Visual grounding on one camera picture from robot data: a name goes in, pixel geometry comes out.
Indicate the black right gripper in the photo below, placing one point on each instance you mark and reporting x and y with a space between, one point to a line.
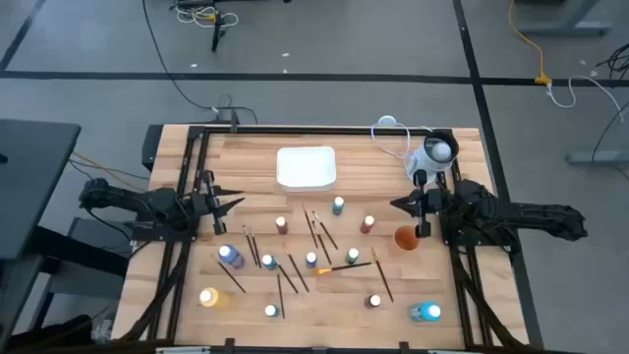
430 202

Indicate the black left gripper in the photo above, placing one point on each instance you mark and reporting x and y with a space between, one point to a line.
206 204

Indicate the terracotta orange cup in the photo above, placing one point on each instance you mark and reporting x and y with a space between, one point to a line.
405 239

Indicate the small red paint bottle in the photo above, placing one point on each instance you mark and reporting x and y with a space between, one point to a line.
366 226

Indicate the large violet-blue paint bottle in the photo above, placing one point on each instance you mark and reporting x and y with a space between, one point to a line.
231 256

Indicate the small maroon paint bottle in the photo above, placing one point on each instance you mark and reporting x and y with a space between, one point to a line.
281 226

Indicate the small teal paint bottle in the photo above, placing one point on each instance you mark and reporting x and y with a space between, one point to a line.
271 311
338 207
268 262

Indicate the black paintbrush golden ferrule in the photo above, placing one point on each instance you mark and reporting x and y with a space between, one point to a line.
382 275

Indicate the small green paint bottle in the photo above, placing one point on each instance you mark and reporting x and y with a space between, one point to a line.
352 256

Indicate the orange-bristle paintbrush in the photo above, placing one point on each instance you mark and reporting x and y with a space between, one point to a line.
344 268

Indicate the large yellow paint bottle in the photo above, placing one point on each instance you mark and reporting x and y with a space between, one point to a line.
216 298

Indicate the small black paint bottle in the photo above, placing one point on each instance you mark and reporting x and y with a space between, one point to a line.
373 301

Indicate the small blue paint bottle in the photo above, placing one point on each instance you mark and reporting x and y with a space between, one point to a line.
311 259

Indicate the large turquoise paint bottle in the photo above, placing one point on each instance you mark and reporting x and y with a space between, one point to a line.
423 312

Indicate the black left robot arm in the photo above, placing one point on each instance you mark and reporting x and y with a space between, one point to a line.
147 201

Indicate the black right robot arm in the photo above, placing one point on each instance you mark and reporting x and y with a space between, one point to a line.
531 216

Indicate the white plastic caddy tray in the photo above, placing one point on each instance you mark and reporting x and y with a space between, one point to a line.
306 168

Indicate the black side table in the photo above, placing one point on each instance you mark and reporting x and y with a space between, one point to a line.
34 182

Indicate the grey desk foot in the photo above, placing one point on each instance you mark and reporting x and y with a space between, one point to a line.
599 157

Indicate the black bag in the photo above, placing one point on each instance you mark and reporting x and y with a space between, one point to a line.
59 336

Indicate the grey desk leg base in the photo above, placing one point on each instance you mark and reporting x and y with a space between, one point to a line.
565 27

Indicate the white cylindrical camera stand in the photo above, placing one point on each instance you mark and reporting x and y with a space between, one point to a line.
427 162

